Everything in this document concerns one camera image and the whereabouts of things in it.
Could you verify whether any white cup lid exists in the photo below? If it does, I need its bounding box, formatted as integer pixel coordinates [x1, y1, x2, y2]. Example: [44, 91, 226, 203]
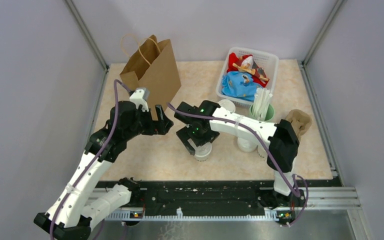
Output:
[218, 99, 236, 113]
[193, 142, 212, 156]

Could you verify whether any brown cardboard cup carrier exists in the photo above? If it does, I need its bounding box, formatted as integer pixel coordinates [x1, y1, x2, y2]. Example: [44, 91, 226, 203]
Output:
[285, 109, 313, 141]

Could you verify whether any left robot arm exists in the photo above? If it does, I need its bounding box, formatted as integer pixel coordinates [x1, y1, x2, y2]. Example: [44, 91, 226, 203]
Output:
[33, 101, 174, 240]

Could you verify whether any white plastic basket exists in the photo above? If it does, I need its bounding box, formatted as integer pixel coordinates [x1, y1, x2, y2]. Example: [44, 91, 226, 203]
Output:
[215, 47, 279, 106]

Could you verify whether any stack of paper cups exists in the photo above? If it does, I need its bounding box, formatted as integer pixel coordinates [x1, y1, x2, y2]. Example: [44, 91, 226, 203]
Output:
[257, 145, 268, 160]

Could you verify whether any green straw holder cup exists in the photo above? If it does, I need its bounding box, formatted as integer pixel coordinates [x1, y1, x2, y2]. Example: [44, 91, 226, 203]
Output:
[248, 104, 275, 122]

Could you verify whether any brown paper bag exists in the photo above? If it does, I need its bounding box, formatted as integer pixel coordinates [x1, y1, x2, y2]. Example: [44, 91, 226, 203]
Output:
[119, 34, 181, 120]

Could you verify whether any blue snack packet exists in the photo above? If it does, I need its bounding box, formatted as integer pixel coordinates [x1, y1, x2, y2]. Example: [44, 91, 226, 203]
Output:
[221, 71, 262, 102]

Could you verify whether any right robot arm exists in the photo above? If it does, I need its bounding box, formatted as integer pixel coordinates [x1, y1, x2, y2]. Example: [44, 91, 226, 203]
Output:
[167, 103, 301, 206]

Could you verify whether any red snack packet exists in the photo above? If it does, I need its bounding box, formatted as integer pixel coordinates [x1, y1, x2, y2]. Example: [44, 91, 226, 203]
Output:
[226, 52, 270, 88]

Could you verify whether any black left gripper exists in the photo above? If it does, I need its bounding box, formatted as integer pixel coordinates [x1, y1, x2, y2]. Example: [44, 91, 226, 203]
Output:
[124, 104, 173, 141]

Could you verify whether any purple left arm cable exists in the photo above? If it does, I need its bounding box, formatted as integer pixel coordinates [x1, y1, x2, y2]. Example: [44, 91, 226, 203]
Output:
[48, 79, 133, 240]

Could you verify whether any stack of white lids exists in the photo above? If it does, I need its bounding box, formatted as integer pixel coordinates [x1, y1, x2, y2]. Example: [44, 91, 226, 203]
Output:
[237, 137, 258, 153]

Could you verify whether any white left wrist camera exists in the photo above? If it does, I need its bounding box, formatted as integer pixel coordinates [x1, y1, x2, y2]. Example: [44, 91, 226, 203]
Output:
[129, 87, 150, 112]

